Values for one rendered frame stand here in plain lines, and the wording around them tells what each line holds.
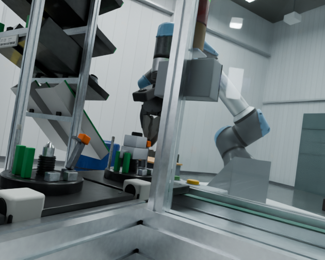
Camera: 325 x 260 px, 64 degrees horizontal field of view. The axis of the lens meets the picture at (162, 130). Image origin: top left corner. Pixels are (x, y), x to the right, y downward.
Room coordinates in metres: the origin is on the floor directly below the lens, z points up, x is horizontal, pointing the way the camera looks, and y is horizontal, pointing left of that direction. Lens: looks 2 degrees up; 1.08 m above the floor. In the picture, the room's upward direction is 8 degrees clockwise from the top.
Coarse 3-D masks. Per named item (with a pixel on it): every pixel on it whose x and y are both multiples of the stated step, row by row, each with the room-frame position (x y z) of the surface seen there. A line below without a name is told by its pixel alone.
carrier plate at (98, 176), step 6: (78, 174) 0.64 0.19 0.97; (84, 174) 0.66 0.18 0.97; (90, 174) 0.67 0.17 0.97; (96, 174) 0.68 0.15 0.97; (102, 174) 0.70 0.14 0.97; (90, 180) 0.61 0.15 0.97; (96, 180) 0.61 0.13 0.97; (102, 180) 0.62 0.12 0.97; (108, 180) 0.63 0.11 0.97; (108, 186) 0.57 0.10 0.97; (114, 186) 0.57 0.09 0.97; (120, 186) 0.57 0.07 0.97; (138, 198) 0.53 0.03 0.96
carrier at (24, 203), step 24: (48, 144) 0.47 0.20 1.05; (24, 168) 0.43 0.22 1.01; (48, 168) 0.47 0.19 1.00; (0, 192) 0.33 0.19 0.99; (24, 192) 0.34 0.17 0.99; (48, 192) 0.42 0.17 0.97; (72, 192) 0.45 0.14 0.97; (96, 192) 0.49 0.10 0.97; (120, 192) 0.51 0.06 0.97; (24, 216) 0.33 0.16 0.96
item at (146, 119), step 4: (144, 116) 0.76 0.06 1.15; (148, 116) 0.75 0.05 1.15; (152, 116) 0.78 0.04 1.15; (144, 120) 0.76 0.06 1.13; (148, 120) 0.75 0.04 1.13; (152, 120) 0.75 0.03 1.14; (144, 124) 0.76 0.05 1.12; (148, 124) 0.75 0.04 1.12; (152, 124) 0.78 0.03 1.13; (144, 128) 0.75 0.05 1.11; (148, 128) 0.75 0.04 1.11; (152, 128) 0.78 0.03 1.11; (144, 132) 0.75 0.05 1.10; (148, 132) 0.75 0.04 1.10; (144, 136) 0.76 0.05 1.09; (148, 136) 0.75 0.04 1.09; (148, 140) 0.75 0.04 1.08
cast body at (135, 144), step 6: (132, 132) 0.69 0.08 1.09; (126, 138) 0.68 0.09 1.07; (132, 138) 0.67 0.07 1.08; (138, 138) 0.67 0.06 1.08; (144, 138) 0.69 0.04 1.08; (126, 144) 0.68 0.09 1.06; (132, 144) 0.67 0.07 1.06; (138, 144) 0.67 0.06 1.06; (144, 144) 0.69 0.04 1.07; (126, 150) 0.66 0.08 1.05; (132, 150) 0.66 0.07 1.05; (138, 150) 0.67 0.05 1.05; (144, 150) 0.70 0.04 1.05; (120, 156) 0.65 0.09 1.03; (132, 156) 0.66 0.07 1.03; (138, 156) 0.68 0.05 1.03; (144, 156) 0.70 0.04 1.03
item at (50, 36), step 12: (48, 24) 0.70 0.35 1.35; (24, 36) 0.75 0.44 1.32; (48, 36) 0.70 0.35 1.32; (60, 36) 0.72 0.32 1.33; (48, 48) 0.70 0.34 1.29; (60, 48) 0.73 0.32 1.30; (72, 48) 0.75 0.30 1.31; (48, 60) 0.77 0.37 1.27; (60, 60) 0.73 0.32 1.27; (72, 60) 0.76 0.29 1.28; (60, 72) 0.81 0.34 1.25; (72, 72) 0.77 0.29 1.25; (72, 84) 0.86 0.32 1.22; (96, 84) 0.83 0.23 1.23; (96, 96) 0.86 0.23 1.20; (108, 96) 0.86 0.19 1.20
